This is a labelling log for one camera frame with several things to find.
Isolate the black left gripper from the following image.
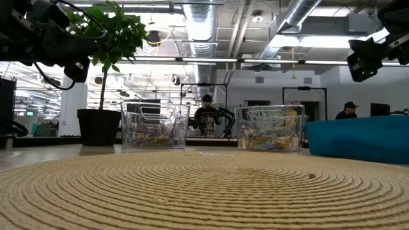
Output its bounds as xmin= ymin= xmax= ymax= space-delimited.
xmin=28 ymin=3 xmax=98 ymax=83

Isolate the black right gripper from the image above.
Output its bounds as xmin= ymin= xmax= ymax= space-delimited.
xmin=346 ymin=27 xmax=409 ymax=82

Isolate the clear plastic bin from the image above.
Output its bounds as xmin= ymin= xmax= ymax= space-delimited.
xmin=120 ymin=101 xmax=191 ymax=151
xmin=234 ymin=104 xmax=305 ymax=153

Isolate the purple Chewy granola bar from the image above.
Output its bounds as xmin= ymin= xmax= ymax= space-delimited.
xmin=132 ymin=133 xmax=173 ymax=147

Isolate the white pillar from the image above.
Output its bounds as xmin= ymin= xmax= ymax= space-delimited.
xmin=58 ymin=75 xmax=88 ymax=135

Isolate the black monitor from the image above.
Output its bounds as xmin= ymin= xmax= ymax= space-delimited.
xmin=370 ymin=102 xmax=390 ymax=117

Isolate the person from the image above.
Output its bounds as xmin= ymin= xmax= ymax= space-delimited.
xmin=335 ymin=101 xmax=360 ymax=121
xmin=193 ymin=94 xmax=223 ymax=135
xmin=284 ymin=108 xmax=300 ymax=128

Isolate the green plant in black pot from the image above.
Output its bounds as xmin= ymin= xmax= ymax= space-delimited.
xmin=63 ymin=0 xmax=148 ymax=147

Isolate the blue plastic box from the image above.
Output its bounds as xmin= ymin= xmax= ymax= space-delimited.
xmin=305 ymin=114 xmax=409 ymax=165

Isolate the black ceiling device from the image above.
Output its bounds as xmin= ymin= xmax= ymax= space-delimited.
xmin=146 ymin=29 xmax=162 ymax=47

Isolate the long ceiling light strip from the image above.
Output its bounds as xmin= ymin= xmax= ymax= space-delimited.
xmin=89 ymin=54 xmax=409 ymax=67

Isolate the clear plastic film scrap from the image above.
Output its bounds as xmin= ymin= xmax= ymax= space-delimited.
xmin=198 ymin=151 xmax=236 ymax=158

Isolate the round woven tan placemat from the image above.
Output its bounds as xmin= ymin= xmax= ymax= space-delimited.
xmin=0 ymin=149 xmax=409 ymax=230

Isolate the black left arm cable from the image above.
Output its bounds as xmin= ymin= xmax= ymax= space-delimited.
xmin=33 ymin=0 xmax=108 ymax=91

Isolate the black metal frame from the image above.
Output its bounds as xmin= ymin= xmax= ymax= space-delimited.
xmin=282 ymin=86 xmax=328 ymax=121
xmin=180 ymin=82 xmax=229 ymax=104

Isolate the black table frame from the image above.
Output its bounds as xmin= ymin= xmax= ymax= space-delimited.
xmin=12 ymin=136 xmax=239 ymax=148

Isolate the ribbed silver air duct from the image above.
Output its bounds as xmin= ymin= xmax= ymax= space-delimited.
xmin=252 ymin=0 xmax=323 ymax=65
xmin=181 ymin=0 xmax=219 ymax=96

